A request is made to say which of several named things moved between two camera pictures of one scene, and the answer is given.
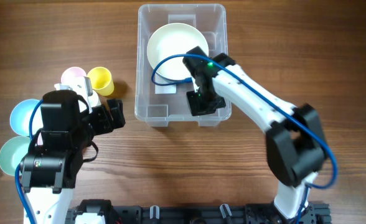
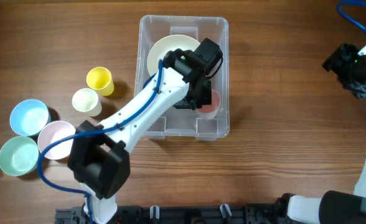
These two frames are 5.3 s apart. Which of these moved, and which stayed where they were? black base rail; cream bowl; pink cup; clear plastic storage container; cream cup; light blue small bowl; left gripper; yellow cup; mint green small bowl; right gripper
Moved: cream bowl; pink cup; left gripper; right gripper; clear plastic storage container
Stayed: light blue small bowl; cream cup; yellow cup; black base rail; mint green small bowl
